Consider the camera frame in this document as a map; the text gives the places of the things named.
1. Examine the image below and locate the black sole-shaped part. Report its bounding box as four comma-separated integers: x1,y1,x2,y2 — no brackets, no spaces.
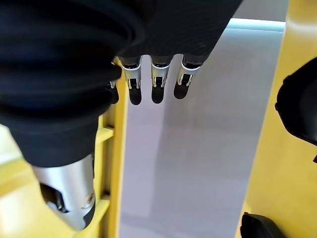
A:
274,57,317,146
240,212,285,238

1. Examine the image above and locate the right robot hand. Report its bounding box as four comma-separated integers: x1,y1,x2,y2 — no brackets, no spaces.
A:
0,0,245,232

